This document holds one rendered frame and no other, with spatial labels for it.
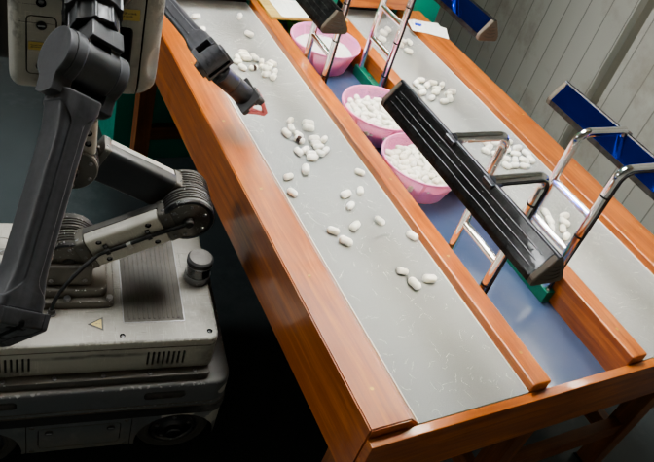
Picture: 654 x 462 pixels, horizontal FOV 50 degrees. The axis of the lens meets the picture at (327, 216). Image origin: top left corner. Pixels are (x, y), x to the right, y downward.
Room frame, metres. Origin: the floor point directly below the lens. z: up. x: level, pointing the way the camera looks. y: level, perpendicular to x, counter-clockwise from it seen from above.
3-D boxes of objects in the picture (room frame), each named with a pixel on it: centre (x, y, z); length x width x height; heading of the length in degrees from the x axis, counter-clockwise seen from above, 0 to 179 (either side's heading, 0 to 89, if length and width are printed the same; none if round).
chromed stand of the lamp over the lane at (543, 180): (1.35, -0.32, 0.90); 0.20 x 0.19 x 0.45; 37
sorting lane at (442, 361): (1.70, 0.12, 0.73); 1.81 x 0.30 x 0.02; 37
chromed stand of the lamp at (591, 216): (1.60, -0.63, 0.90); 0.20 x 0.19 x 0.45; 37
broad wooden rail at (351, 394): (1.57, 0.29, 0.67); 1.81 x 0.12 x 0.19; 37
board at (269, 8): (2.56, 0.35, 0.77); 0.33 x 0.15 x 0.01; 127
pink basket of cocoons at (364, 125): (2.04, -0.05, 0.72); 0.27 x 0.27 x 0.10
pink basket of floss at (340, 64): (2.39, 0.22, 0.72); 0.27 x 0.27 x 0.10
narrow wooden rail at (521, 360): (1.81, -0.02, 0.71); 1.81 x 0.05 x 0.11; 37
